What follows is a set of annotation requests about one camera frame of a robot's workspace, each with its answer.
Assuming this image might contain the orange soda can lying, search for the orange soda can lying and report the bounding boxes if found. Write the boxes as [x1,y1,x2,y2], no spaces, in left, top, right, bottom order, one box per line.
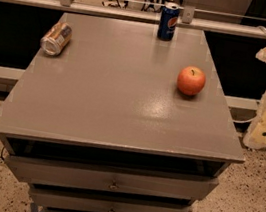
[40,22,72,56]

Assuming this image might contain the red apple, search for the red apple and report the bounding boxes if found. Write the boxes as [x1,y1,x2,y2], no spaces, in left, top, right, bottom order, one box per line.
[176,66,206,96]

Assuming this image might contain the blue Pepsi can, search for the blue Pepsi can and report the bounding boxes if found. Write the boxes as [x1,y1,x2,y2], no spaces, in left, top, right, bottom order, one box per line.
[157,3,180,41]

